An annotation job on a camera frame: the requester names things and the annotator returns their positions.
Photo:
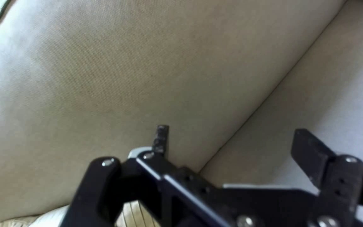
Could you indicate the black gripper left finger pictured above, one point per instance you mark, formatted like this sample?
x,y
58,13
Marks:
x,y
160,141

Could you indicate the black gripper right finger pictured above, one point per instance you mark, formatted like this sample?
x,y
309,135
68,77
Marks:
x,y
312,158

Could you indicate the white pleated cushion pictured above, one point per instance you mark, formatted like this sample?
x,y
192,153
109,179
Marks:
x,y
47,218

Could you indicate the grey fabric couch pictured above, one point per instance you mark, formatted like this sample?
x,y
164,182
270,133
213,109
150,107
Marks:
x,y
148,63

